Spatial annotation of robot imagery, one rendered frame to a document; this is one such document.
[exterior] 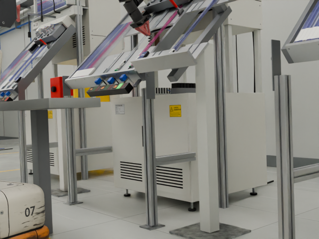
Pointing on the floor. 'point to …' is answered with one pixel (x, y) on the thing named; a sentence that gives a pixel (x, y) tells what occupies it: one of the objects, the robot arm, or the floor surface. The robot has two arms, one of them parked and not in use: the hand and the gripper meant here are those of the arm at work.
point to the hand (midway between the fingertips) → (147, 34)
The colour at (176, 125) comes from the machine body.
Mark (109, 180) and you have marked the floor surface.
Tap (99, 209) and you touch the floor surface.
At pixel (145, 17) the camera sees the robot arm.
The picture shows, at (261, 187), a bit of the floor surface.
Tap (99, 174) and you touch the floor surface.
